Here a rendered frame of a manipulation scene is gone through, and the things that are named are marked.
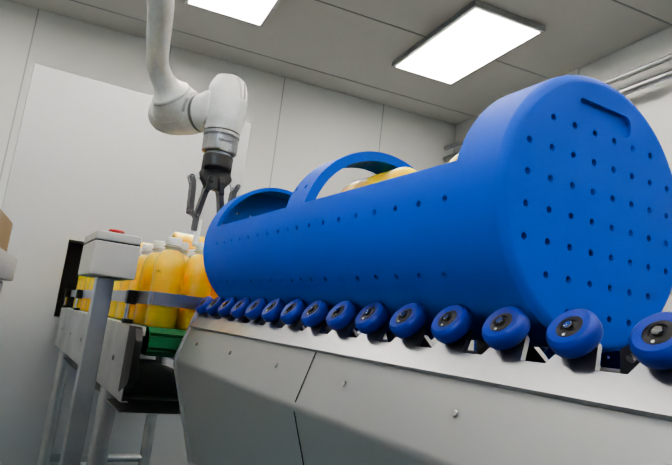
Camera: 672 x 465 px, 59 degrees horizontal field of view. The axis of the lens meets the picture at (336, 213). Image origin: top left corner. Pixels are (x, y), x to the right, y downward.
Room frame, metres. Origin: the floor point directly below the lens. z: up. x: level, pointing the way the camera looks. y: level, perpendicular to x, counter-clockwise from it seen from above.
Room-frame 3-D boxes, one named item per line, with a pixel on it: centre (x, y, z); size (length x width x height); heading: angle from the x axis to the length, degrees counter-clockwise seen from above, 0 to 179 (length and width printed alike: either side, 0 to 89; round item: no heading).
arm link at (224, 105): (1.46, 0.32, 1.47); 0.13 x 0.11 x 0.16; 61
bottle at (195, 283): (1.46, 0.31, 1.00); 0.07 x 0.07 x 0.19
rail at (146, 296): (2.07, 0.78, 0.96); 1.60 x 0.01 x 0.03; 29
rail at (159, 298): (1.46, 0.21, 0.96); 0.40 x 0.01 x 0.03; 119
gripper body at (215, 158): (1.45, 0.31, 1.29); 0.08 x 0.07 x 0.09; 119
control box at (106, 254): (1.43, 0.53, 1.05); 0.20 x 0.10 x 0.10; 29
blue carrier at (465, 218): (0.97, -0.06, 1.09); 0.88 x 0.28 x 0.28; 29
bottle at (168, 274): (1.42, 0.38, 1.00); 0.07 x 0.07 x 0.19
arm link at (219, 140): (1.45, 0.31, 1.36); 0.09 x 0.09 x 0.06
